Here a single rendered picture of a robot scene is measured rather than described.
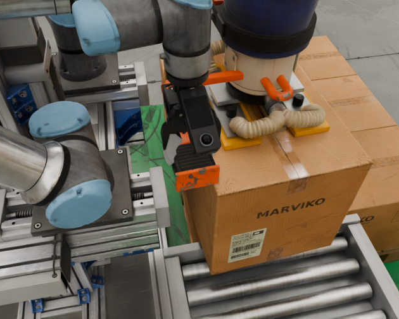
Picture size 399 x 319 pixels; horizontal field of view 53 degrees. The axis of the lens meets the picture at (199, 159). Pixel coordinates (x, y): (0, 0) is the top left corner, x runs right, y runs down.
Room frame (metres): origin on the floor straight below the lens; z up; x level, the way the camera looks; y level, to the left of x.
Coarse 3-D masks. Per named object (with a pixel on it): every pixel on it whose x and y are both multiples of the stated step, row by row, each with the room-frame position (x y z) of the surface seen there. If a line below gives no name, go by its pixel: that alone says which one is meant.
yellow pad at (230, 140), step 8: (216, 72) 0.97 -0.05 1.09; (208, 88) 0.90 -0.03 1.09; (208, 96) 0.86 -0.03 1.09; (216, 104) 0.83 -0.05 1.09; (232, 104) 0.83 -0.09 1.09; (240, 104) 0.83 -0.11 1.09; (216, 112) 0.80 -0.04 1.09; (224, 112) 0.80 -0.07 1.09; (232, 112) 0.77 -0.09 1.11; (240, 112) 0.80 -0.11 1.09; (224, 120) 0.76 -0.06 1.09; (248, 120) 0.77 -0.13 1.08; (224, 128) 0.73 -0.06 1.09; (224, 136) 0.71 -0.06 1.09; (232, 136) 0.71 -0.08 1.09; (224, 144) 0.68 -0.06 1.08; (232, 144) 0.68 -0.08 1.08; (240, 144) 0.69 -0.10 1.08; (248, 144) 0.69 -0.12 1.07; (256, 144) 0.70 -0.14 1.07
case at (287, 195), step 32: (320, 96) 0.90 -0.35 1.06; (288, 128) 0.76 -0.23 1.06; (224, 160) 0.65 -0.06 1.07; (256, 160) 0.65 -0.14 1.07; (288, 160) 0.65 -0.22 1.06; (320, 160) 0.65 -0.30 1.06; (352, 160) 0.65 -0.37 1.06; (192, 192) 0.76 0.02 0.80; (224, 192) 0.55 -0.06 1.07; (256, 192) 0.57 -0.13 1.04; (288, 192) 0.59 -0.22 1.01; (320, 192) 0.61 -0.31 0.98; (352, 192) 0.64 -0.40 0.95; (224, 224) 0.55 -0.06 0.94; (256, 224) 0.57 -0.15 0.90; (288, 224) 0.60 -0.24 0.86; (320, 224) 0.63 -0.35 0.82; (224, 256) 0.55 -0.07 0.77; (256, 256) 0.58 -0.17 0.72
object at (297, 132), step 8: (296, 96) 0.84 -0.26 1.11; (304, 96) 0.87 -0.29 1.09; (288, 104) 0.83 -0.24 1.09; (296, 104) 0.82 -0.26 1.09; (304, 104) 0.83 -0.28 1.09; (296, 128) 0.74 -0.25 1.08; (304, 128) 0.74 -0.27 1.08; (312, 128) 0.74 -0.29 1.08; (320, 128) 0.75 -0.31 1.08; (328, 128) 0.75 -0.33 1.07; (296, 136) 0.73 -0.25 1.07
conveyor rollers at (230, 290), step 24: (336, 240) 0.73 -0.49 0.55; (192, 264) 0.65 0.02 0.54; (264, 264) 0.65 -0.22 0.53; (336, 264) 0.64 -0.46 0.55; (216, 288) 0.56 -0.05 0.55; (240, 288) 0.56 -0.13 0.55; (264, 288) 0.56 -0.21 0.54; (336, 288) 0.56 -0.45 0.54; (360, 288) 0.56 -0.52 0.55; (240, 312) 0.48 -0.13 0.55; (264, 312) 0.48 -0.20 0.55; (288, 312) 0.48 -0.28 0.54; (360, 312) 0.48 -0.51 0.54
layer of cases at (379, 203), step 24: (312, 48) 1.98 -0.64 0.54; (312, 72) 1.75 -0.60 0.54; (336, 72) 1.75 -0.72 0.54; (336, 96) 1.55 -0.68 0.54; (360, 96) 1.55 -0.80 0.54; (360, 120) 1.37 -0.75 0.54; (384, 120) 1.37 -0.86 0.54; (360, 144) 1.22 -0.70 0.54; (384, 144) 1.22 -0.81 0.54; (384, 168) 1.08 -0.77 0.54; (360, 192) 0.95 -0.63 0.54; (384, 192) 0.95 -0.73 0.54; (192, 216) 0.98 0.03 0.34; (360, 216) 0.88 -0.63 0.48; (384, 216) 0.90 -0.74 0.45; (384, 240) 0.92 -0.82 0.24
